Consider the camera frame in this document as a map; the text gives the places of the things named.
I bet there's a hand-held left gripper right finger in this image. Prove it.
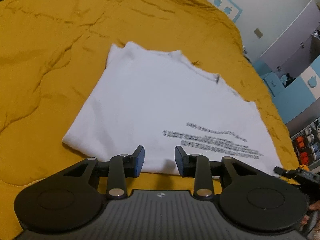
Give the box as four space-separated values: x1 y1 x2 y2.
174 145 280 199

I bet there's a light blue nightstand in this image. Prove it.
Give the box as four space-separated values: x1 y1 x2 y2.
262 72 285 98

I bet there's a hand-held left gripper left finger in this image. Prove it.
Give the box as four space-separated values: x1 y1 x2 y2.
37 145 145 200

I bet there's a blue cabinet with bird print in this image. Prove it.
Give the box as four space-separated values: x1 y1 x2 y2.
272 55 320 125

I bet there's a white wardrobe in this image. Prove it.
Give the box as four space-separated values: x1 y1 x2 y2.
260 0 320 67

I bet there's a shelf with orange white items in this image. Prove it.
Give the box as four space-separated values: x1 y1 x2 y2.
290 117 320 170

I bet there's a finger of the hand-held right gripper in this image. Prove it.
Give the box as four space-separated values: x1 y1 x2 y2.
274 166 300 180

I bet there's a mustard yellow quilt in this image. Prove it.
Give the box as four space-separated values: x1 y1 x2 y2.
0 0 295 199

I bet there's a white printed sweatshirt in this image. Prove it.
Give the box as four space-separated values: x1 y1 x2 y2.
62 41 284 176

